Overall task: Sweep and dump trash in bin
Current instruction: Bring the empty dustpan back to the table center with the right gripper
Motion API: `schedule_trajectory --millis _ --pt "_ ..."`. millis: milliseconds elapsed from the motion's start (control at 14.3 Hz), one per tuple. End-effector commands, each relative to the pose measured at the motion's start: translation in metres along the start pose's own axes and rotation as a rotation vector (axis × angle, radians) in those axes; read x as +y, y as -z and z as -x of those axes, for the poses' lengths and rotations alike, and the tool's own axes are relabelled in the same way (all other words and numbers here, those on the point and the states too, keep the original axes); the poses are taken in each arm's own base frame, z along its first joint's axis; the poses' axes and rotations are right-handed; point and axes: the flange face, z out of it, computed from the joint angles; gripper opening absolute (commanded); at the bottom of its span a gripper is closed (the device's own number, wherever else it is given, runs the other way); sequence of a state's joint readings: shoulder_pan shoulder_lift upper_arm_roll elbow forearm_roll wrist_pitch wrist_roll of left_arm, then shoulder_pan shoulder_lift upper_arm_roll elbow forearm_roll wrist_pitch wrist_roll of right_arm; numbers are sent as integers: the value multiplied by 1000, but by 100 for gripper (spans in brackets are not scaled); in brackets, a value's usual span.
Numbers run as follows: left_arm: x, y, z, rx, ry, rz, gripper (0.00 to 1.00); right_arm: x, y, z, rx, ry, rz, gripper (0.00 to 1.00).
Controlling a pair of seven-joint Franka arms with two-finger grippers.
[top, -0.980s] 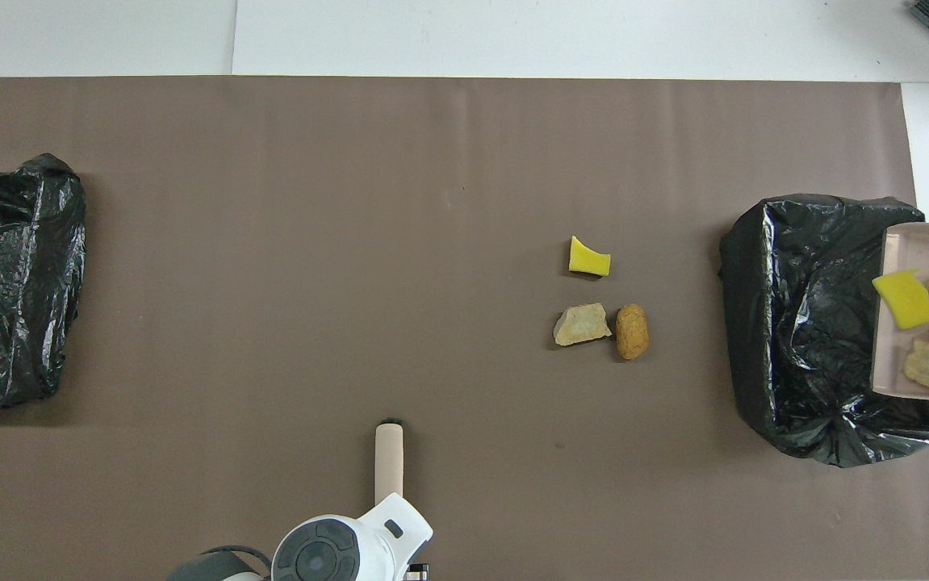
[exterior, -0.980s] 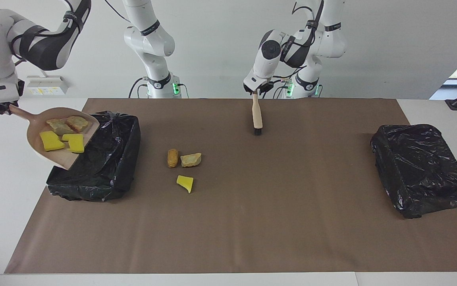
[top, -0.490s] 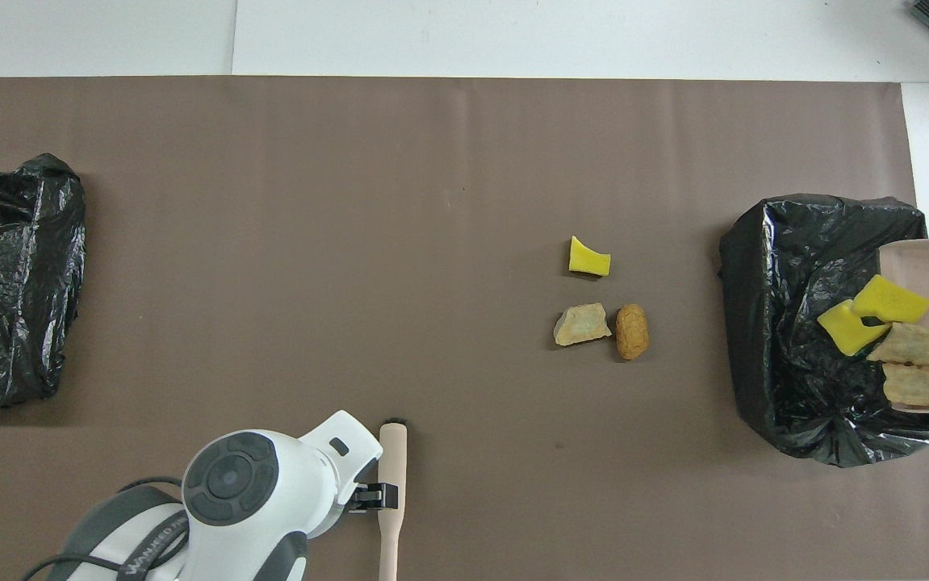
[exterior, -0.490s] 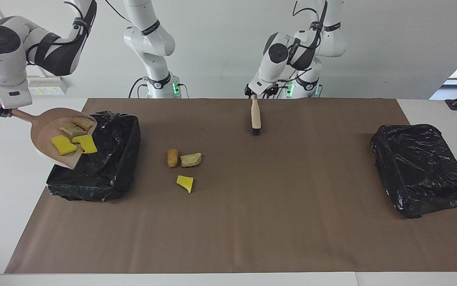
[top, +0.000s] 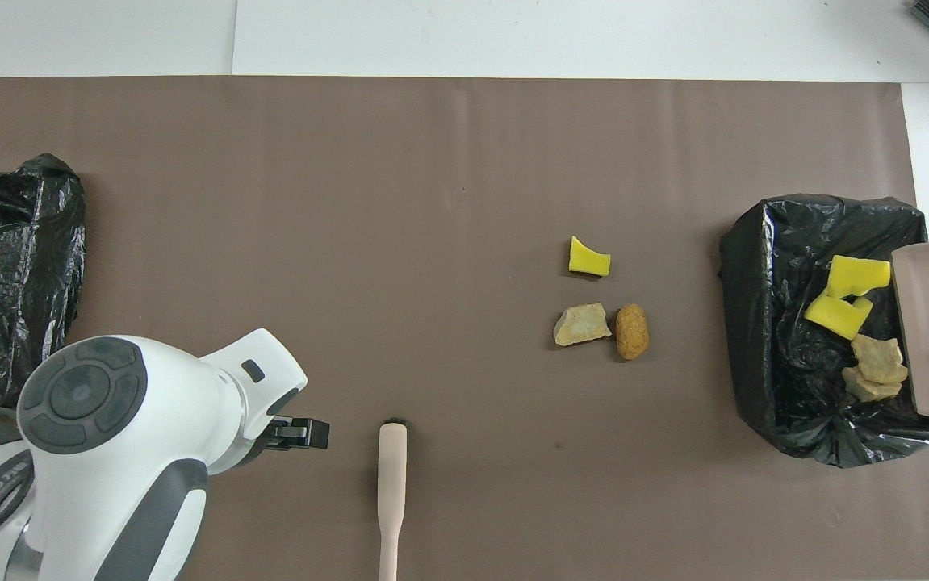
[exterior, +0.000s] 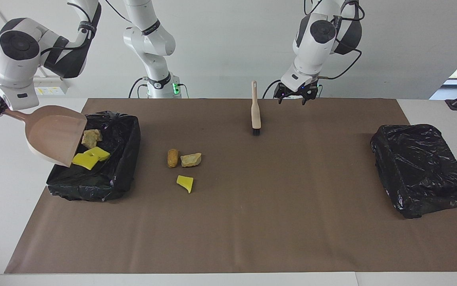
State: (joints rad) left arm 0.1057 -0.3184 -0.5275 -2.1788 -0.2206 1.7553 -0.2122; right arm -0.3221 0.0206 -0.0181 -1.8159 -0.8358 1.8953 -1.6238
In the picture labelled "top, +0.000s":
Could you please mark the curved yellow sponge piece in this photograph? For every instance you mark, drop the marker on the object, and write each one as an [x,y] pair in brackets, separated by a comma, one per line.
[589,262]

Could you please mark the wedge yellow sponge piece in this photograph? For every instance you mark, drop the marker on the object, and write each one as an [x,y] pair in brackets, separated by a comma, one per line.
[855,274]

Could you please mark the beige green stone chunk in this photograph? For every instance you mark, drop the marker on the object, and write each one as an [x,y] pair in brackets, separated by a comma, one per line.
[581,325]
[864,389]

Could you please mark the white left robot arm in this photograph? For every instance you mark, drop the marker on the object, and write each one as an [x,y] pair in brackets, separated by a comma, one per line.
[109,452]

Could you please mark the brown potato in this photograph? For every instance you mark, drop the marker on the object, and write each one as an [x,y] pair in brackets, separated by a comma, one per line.
[632,331]

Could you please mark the open black bag lined bin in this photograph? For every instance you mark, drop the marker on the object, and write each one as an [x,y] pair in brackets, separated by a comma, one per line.
[779,323]

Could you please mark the brown paper table mat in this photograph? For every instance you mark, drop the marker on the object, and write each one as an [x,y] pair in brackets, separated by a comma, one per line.
[464,145]

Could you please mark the notched yellow sponge piece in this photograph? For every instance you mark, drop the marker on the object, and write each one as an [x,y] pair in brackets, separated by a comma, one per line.
[835,319]

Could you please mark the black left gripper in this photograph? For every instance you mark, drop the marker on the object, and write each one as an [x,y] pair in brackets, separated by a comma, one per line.
[286,436]

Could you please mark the pink brush with black bristles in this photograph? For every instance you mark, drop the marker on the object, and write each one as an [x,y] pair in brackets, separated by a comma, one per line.
[392,484]

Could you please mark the black bag wrapped box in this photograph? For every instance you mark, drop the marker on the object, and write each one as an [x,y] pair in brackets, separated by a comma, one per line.
[12,242]

